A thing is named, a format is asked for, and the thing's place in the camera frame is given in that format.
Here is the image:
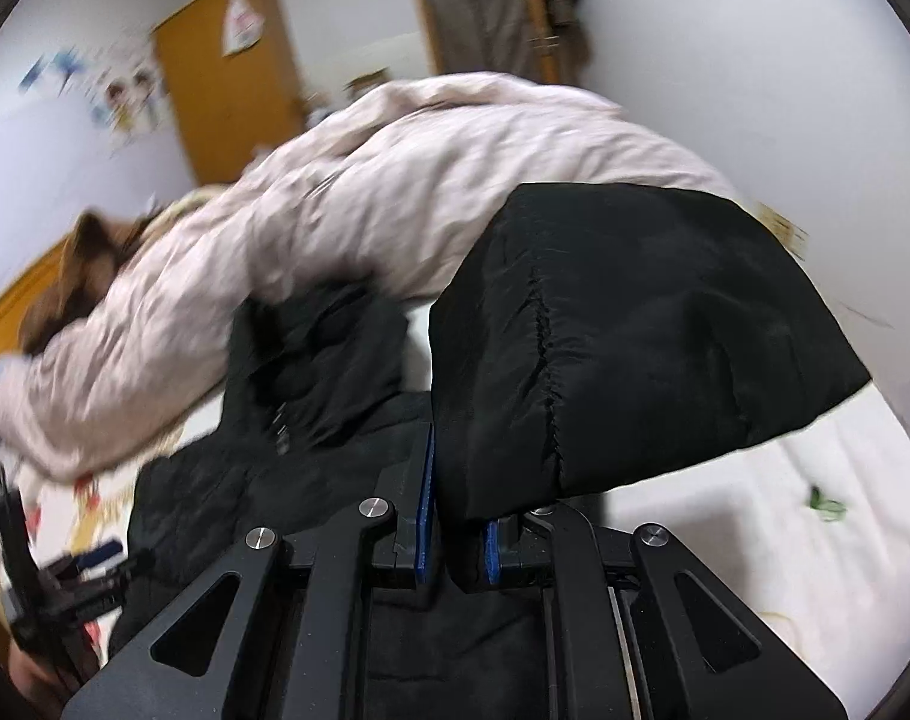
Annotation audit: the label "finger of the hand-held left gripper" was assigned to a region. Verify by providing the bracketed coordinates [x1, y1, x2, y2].
[57, 549, 157, 620]
[48, 538, 126, 580]

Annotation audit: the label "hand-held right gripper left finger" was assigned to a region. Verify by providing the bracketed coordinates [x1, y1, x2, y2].
[61, 420, 437, 720]

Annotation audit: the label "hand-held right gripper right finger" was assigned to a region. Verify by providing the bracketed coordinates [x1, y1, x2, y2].
[483, 501, 850, 720]

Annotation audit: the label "black quilted jacket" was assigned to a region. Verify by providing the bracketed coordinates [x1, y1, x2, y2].
[110, 181, 874, 720]

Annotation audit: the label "person's left forearm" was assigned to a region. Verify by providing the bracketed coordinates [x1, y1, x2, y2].
[8, 646, 77, 718]

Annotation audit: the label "wooden headboard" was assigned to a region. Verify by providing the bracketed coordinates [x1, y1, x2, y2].
[0, 246, 75, 391]

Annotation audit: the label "rose-print bed sheet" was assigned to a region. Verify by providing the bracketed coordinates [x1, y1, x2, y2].
[0, 300, 910, 720]

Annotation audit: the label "brown plush blanket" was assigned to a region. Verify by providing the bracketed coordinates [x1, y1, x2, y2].
[17, 210, 152, 355]

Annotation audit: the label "pink leaf-print duvet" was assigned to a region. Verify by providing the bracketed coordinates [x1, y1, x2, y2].
[0, 72, 742, 482]

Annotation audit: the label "wooden wardrobe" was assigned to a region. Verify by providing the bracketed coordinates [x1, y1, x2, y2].
[150, 0, 311, 186]

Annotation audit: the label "wooden-framed door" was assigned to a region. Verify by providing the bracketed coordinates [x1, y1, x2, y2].
[401, 0, 562, 85]

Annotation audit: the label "white paper on wardrobe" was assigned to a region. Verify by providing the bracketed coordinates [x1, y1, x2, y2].
[221, 0, 266, 59]

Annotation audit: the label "cartoon wall stickers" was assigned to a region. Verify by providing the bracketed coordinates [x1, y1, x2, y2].
[20, 43, 165, 155]

